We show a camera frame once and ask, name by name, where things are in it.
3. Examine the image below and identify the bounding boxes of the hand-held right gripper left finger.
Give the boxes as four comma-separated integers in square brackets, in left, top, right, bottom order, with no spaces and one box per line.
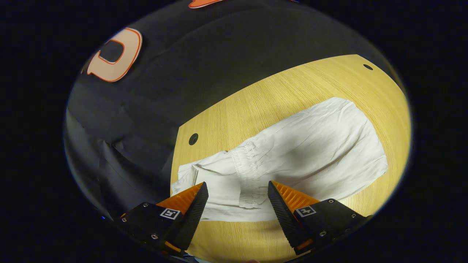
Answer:
[113,182,210,255]

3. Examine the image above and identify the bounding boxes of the white jeans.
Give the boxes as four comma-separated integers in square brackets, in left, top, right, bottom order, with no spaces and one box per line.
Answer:
[171,97,389,222]

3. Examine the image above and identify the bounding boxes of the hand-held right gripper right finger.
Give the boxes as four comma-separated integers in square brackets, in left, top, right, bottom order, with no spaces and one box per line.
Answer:
[267,180,371,256]

